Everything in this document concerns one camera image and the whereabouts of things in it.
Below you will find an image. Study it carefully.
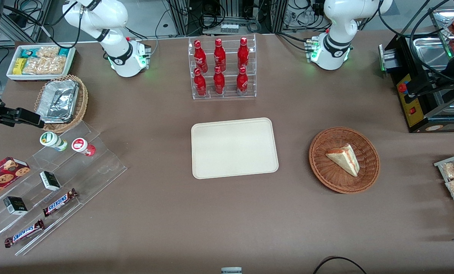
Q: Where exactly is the tray of packaged snacks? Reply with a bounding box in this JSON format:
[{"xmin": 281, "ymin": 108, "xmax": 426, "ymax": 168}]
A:
[{"xmin": 434, "ymin": 151, "xmax": 454, "ymax": 233}]

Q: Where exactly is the white snack bin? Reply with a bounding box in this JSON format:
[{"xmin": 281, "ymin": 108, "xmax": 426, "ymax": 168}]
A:
[{"xmin": 6, "ymin": 44, "xmax": 77, "ymax": 81}]

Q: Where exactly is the clear bag of crackers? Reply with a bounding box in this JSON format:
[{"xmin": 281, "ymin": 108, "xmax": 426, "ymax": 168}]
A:
[{"xmin": 22, "ymin": 46, "xmax": 67, "ymax": 75}]

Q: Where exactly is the small black box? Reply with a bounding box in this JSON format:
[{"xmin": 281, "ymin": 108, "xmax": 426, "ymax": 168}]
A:
[
  {"xmin": 39, "ymin": 171, "xmax": 62, "ymax": 191},
  {"xmin": 3, "ymin": 196, "xmax": 28, "ymax": 216}
]

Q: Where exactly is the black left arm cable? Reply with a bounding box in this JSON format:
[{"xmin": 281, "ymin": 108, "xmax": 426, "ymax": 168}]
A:
[{"xmin": 378, "ymin": 0, "xmax": 454, "ymax": 85}]

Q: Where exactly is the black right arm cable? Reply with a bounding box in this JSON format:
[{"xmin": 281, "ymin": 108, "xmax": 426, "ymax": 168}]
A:
[{"xmin": 2, "ymin": 3, "xmax": 84, "ymax": 50}]

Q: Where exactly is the black sealing machine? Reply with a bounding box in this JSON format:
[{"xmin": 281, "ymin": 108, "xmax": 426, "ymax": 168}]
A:
[{"xmin": 378, "ymin": 34, "xmax": 454, "ymax": 133}]

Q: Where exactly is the steel tray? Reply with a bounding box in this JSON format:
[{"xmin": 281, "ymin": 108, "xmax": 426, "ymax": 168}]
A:
[{"xmin": 412, "ymin": 36, "xmax": 454, "ymax": 72}]

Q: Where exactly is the clear acrylic stepped stand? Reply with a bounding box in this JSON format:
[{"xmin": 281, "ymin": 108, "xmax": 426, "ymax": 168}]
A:
[{"xmin": 0, "ymin": 121, "xmax": 128, "ymax": 256}]

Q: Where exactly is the clear acrylic bottle rack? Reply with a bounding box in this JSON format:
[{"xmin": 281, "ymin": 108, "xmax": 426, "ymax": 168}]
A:
[{"xmin": 188, "ymin": 33, "xmax": 257, "ymax": 100}]

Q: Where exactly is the brown wicker basket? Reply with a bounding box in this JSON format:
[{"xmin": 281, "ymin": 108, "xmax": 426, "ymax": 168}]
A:
[{"xmin": 309, "ymin": 127, "xmax": 381, "ymax": 194}]

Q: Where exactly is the beige plastic tray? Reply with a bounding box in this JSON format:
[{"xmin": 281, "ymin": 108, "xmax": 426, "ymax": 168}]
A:
[{"xmin": 191, "ymin": 117, "xmax": 279, "ymax": 180}]

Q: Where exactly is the red cookie box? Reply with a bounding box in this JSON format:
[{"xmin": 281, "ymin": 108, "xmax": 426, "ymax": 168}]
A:
[{"xmin": 0, "ymin": 156, "xmax": 31, "ymax": 203}]

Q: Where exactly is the red cola bottle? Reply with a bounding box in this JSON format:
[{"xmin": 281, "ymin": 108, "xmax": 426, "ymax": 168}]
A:
[
  {"xmin": 213, "ymin": 66, "xmax": 226, "ymax": 95},
  {"xmin": 236, "ymin": 67, "xmax": 249, "ymax": 96},
  {"xmin": 193, "ymin": 68, "xmax": 207, "ymax": 97},
  {"xmin": 213, "ymin": 38, "xmax": 227, "ymax": 72},
  {"xmin": 194, "ymin": 40, "xmax": 209, "ymax": 73},
  {"xmin": 237, "ymin": 37, "xmax": 250, "ymax": 70}
]

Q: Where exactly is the clear container with red food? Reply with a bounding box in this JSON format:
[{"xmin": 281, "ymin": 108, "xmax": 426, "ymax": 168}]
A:
[{"xmin": 431, "ymin": 8, "xmax": 454, "ymax": 58}]

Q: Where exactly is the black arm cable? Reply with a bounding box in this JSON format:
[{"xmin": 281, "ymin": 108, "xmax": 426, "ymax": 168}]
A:
[
  {"xmin": 2, "ymin": 3, "xmax": 84, "ymax": 50},
  {"xmin": 378, "ymin": 0, "xmax": 454, "ymax": 85}
]

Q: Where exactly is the triangular wrapped sandwich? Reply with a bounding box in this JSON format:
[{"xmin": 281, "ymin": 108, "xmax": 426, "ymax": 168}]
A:
[{"xmin": 325, "ymin": 143, "xmax": 360, "ymax": 177}]

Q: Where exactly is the light wicker basket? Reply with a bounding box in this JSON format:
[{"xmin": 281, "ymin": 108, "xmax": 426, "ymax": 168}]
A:
[{"xmin": 34, "ymin": 74, "xmax": 89, "ymax": 133}]

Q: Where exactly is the black cable loop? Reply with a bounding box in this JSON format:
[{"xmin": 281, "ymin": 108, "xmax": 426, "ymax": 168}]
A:
[{"xmin": 312, "ymin": 256, "xmax": 368, "ymax": 274}]

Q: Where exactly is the aluminium foil tray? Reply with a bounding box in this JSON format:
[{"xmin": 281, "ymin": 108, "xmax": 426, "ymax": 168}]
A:
[{"xmin": 36, "ymin": 79, "xmax": 80, "ymax": 124}]

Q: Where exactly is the yellow snack packet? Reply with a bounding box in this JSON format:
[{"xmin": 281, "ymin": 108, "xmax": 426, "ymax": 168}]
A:
[{"xmin": 13, "ymin": 57, "xmax": 27, "ymax": 75}]

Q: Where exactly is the Snickers chocolate bar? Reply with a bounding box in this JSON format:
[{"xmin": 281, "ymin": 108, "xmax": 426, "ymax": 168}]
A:
[
  {"xmin": 42, "ymin": 188, "xmax": 79, "ymax": 217},
  {"xmin": 4, "ymin": 219, "xmax": 46, "ymax": 249}
]

